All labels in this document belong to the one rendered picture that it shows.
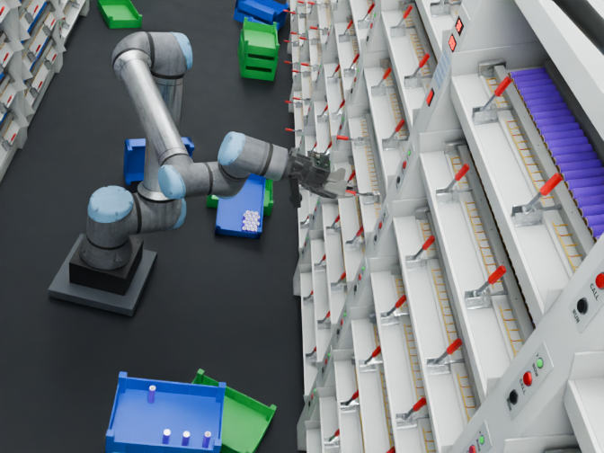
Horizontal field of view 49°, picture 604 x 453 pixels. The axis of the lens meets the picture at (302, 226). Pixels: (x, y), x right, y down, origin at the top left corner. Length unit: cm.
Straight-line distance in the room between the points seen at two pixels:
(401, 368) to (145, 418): 81
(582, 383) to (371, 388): 89
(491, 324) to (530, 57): 54
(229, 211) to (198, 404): 121
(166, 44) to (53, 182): 117
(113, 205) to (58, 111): 129
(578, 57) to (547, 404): 44
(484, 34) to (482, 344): 58
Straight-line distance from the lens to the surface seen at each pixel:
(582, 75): 92
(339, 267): 218
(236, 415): 238
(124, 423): 197
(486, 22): 132
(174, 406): 200
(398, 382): 147
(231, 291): 272
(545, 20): 105
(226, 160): 171
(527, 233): 101
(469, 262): 120
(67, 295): 260
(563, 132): 117
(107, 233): 242
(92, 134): 344
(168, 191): 176
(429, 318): 134
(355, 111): 219
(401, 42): 186
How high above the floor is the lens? 202
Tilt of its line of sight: 41 degrees down
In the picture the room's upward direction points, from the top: 16 degrees clockwise
